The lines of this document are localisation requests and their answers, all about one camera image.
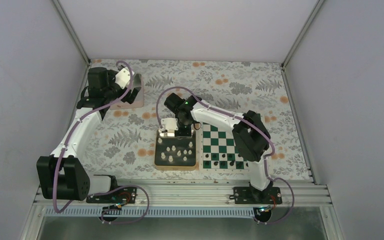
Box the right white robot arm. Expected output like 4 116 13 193
164 93 275 204

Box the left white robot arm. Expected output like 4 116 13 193
36 67 142 203

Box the green white chess board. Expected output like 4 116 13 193
199 123 249 174

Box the empty silver metal tray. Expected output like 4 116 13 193
109 73 145 110

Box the metal tray with wooden rim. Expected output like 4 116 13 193
154 130 198 171

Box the floral paper table cover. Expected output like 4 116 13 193
81 59 310 181

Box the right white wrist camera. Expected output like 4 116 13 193
159 117 179 134

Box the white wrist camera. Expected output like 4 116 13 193
159 117 179 134
115 67 131 89

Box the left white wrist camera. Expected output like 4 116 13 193
115 67 131 89

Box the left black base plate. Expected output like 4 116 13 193
86 187 137 205

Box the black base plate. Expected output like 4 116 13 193
86 187 137 205
228 186 283 205

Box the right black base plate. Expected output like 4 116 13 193
228 186 283 205

